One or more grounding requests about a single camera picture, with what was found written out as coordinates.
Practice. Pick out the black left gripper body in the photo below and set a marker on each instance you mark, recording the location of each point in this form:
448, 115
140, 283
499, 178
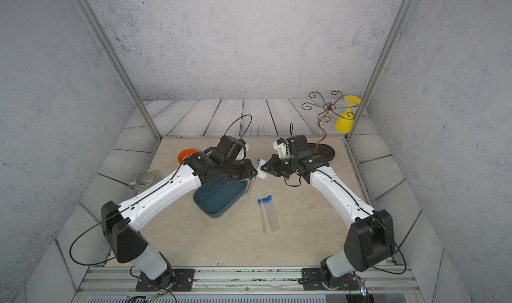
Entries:
236, 170

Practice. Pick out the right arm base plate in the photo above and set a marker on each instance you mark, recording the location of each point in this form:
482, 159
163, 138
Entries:
321, 279

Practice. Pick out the yellow plastic goblet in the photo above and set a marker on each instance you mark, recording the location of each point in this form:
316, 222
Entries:
345, 120

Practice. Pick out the black metal scroll stand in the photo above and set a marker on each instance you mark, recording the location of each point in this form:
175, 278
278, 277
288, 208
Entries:
327, 110

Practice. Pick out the white wiping cloth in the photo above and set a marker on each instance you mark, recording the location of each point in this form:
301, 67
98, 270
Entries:
260, 173

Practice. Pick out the aluminium front rail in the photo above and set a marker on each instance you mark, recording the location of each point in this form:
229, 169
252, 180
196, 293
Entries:
249, 284

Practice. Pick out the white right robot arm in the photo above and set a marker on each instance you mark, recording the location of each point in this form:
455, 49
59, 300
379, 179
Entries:
370, 238

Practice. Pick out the teal plastic tub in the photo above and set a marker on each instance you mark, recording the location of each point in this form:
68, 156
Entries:
217, 196

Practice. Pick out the grey striped ceramic mug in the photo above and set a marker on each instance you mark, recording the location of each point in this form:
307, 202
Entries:
144, 181

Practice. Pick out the orange plastic bowl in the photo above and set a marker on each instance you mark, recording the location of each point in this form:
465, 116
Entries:
185, 153

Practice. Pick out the test tube blue cap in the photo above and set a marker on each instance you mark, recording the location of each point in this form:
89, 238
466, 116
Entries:
273, 213
268, 214
262, 216
251, 182

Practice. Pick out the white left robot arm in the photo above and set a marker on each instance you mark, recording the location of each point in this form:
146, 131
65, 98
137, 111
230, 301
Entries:
121, 223

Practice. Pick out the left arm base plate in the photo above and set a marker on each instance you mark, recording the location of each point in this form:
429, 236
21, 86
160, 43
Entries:
164, 280

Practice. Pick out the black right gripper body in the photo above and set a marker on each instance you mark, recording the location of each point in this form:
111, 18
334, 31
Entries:
284, 167

